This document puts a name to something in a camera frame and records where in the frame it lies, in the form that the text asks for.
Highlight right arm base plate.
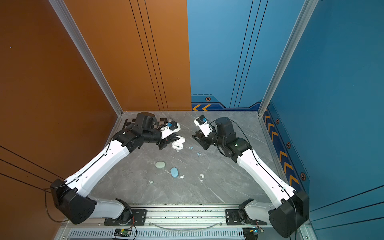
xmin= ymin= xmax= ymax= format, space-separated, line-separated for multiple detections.
xmin=225 ymin=209 xmax=267 ymax=226

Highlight right circuit board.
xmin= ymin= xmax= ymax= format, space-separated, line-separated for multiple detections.
xmin=243 ymin=228 xmax=265 ymax=240

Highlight white charging case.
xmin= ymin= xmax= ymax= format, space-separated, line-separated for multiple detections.
xmin=172 ymin=136 xmax=186 ymax=152

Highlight circuit board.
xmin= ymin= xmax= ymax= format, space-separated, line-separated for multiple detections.
xmin=243 ymin=228 xmax=265 ymax=240
xmin=114 ymin=228 xmax=132 ymax=239

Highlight black white chessboard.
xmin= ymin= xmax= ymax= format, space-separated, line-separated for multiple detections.
xmin=121 ymin=118 xmax=168 ymax=130

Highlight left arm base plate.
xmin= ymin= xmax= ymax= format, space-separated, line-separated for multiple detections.
xmin=104 ymin=209 xmax=147 ymax=226

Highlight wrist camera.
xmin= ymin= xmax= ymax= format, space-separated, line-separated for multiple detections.
xmin=194 ymin=115 xmax=214 ymax=138
xmin=160 ymin=121 xmax=181 ymax=139

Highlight blue charging case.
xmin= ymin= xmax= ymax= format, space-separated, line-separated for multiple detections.
xmin=171 ymin=167 xmax=179 ymax=178

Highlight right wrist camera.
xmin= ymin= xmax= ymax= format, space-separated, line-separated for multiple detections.
xmin=194 ymin=115 xmax=214 ymax=138

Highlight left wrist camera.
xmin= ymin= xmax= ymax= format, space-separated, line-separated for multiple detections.
xmin=160 ymin=121 xmax=181 ymax=139

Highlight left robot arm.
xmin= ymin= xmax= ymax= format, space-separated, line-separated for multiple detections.
xmin=50 ymin=112 xmax=183 ymax=225

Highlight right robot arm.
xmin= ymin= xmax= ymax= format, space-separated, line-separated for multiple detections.
xmin=193 ymin=115 xmax=310 ymax=239

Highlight green charging case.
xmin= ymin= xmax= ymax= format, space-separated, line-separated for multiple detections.
xmin=155 ymin=161 xmax=166 ymax=169

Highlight aluminium front rail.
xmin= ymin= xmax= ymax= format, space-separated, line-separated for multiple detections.
xmin=59 ymin=203 xmax=313 ymax=230

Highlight left circuit board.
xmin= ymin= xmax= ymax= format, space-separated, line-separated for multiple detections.
xmin=114 ymin=228 xmax=132 ymax=239

